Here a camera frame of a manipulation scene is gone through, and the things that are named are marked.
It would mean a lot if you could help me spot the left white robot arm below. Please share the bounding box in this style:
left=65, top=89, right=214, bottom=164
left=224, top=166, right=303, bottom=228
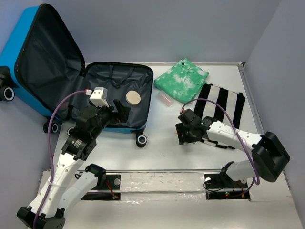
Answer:
left=17, top=100, right=131, bottom=229

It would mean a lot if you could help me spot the round beige puff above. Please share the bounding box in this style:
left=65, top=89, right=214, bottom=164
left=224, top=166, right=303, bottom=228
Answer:
left=126, top=90, right=141, bottom=105

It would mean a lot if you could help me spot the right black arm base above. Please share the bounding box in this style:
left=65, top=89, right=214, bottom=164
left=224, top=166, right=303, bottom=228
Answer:
left=203, top=173, right=251, bottom=200

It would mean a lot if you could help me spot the clear plastic small bottle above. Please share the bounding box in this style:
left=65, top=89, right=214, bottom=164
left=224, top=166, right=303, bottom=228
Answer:
left=157, top=91, right=173, bottom=107

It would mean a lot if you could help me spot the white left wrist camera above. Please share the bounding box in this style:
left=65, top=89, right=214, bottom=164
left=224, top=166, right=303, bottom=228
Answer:
left=89, top=87, right=109, bottom=107

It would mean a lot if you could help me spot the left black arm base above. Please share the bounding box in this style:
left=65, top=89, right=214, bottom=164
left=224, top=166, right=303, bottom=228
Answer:
left=81, top=174, right=121, bottom=201

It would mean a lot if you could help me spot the black white striped blanket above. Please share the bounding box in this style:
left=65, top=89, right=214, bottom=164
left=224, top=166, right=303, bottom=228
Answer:
left=190, top=83, right=246, bottom=150

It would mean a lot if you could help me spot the gold white makeup brush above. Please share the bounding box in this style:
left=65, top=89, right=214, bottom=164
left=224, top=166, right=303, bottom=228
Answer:
left=174, top=130, right=216, bottom=146

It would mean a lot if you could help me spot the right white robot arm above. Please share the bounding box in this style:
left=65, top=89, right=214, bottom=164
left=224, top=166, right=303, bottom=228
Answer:
left=176, top=115, right=290, bottom=187

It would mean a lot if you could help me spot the blue hard-shell suitcase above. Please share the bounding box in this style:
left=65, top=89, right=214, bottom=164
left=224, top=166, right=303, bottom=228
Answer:
left=0, top=4, right=153, bottom=147

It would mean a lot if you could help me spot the green white garment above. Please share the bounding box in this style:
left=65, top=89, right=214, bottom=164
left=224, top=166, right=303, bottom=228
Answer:
left=154, top=58, right=209, bottom=103

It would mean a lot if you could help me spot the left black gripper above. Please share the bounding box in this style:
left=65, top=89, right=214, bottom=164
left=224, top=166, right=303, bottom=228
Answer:
left=90, top=100, right=131, bottom=138

